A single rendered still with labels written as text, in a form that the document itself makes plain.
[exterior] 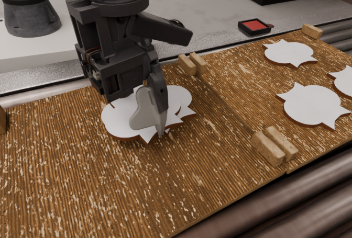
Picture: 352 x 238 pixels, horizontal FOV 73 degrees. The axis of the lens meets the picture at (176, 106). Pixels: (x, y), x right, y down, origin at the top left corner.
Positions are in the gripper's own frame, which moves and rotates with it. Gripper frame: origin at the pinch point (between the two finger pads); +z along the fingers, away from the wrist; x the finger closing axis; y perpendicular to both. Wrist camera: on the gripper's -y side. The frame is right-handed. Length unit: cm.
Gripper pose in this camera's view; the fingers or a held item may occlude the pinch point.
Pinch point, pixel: (144, 111)
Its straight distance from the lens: 41.3
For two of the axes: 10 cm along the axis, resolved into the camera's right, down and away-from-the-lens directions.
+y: -7.7, 4.3, -4.7
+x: 6.4, 5.5, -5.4
